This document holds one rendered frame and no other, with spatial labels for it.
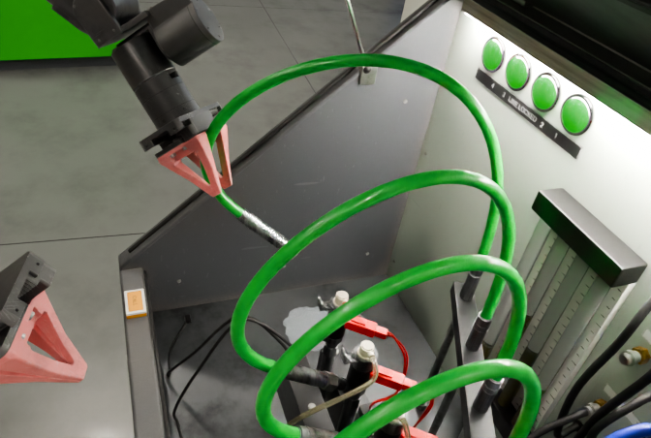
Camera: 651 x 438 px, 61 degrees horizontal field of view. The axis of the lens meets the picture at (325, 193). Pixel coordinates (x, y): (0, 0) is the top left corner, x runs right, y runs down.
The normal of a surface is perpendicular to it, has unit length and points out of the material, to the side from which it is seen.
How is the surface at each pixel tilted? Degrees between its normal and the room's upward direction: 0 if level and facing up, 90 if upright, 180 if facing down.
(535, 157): 90
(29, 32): 90
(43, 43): 90
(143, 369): 0
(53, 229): 0
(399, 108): 90
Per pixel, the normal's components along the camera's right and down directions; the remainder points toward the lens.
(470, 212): -0.93, 0.09
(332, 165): 0.34, 0.59
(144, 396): 0.14, -0.80
